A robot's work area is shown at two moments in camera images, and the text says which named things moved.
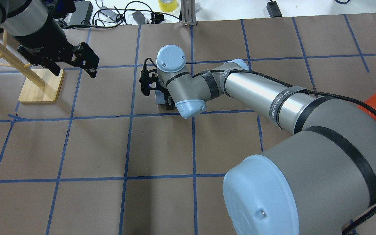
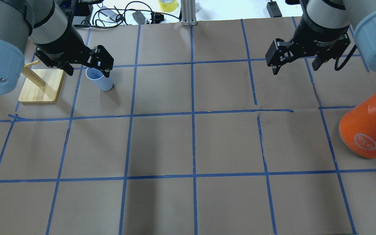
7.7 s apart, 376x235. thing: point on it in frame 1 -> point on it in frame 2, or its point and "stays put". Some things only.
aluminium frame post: [188, 7] stays put
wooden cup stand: [39, 86] stays put
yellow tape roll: [167, 6] stays put
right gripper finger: [169, 102] -> [317, 63]
